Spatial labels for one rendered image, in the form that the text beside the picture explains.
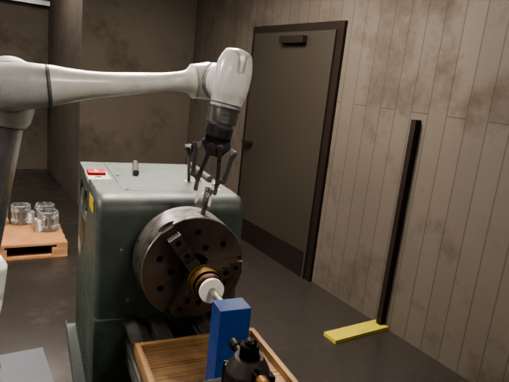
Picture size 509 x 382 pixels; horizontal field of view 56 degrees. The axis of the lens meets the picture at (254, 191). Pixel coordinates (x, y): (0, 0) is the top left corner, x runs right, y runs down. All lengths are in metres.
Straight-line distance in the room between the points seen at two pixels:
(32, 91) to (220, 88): 0.46
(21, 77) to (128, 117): 4.86
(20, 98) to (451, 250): 2.67
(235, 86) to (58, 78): 0.44
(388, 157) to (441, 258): 0.79
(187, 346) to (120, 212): 0.44
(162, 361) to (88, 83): 0.74
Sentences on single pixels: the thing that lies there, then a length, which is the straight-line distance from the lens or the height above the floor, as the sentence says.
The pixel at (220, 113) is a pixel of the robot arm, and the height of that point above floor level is 1.54.
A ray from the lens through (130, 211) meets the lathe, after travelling 1.51.
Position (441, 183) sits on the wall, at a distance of 3.28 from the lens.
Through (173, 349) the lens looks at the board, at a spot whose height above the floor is 0.88.
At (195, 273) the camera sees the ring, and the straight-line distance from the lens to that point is 1.34.
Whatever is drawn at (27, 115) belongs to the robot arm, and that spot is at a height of 1.49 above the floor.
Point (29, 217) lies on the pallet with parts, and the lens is 4.93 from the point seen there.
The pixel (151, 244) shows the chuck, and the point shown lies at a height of 1.16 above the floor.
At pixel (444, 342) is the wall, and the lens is 3.44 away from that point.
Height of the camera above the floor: 1.63
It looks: 13 degrees down
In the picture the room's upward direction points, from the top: 6 degrees clockwise
